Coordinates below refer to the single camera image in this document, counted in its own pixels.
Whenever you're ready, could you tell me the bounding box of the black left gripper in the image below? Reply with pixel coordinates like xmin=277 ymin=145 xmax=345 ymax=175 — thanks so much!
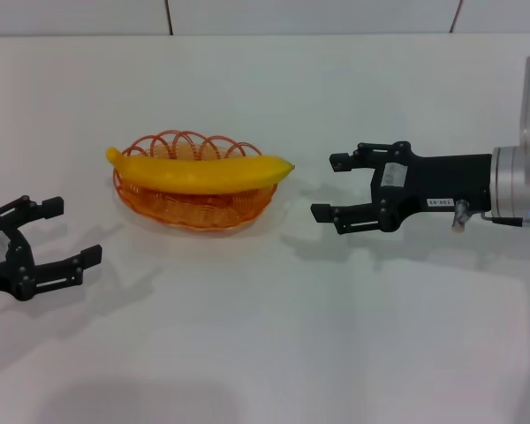
xmin=0 ymin=193 xmax=104 ymax=303

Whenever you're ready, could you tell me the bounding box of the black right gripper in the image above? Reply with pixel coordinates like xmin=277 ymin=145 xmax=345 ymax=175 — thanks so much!
xmin=310 ymin=141 xmax=494 ymax=237

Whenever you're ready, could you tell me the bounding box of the orange plastic wire basket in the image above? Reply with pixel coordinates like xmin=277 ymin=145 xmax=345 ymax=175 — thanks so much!
xmin=111 ymin=129 xmax=280 ymax=231

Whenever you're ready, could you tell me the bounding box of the yellow banana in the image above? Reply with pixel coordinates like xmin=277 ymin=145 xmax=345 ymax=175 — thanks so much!
xmin=104 ymin=147 xmax=298 ymax=196

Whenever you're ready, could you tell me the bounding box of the silver right arm cable plug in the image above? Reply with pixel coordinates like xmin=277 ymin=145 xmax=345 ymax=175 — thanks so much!
xmin=450 ymin=198 xmax=525 ymax=233

